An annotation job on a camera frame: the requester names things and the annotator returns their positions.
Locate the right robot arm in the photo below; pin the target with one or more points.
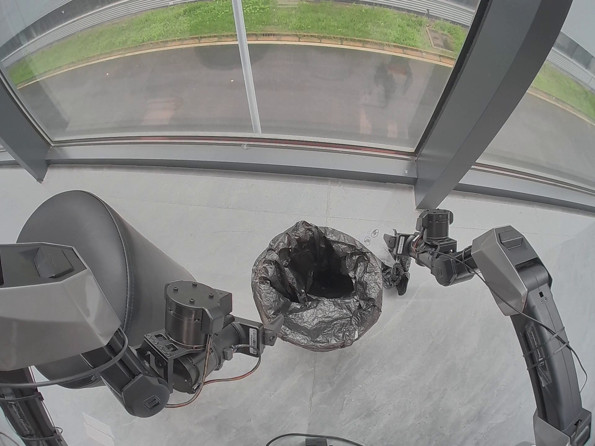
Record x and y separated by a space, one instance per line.
506 267

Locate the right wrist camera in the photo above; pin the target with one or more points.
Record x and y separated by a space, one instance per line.
420 223

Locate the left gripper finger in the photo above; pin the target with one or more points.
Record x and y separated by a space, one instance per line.
272 330

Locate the clear printed wrapper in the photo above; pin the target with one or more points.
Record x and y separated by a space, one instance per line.
372 237

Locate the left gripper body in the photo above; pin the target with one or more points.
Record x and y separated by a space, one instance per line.
232 342

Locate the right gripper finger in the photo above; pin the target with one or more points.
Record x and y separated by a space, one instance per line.
390 241

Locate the window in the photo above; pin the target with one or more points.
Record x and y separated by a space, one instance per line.
139 86

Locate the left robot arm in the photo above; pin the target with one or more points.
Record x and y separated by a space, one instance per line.
55 295

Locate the dark grey round chair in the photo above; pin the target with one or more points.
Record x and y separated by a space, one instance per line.
93 239

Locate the black plastic bag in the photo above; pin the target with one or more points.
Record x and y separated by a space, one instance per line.
320 328

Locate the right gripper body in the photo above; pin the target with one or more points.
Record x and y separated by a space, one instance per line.
408 246

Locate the black plastic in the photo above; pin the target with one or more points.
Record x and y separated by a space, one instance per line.
396 277

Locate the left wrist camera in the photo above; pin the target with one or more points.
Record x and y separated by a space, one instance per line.
218 311

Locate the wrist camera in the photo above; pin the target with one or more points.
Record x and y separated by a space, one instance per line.
420 223
218 311

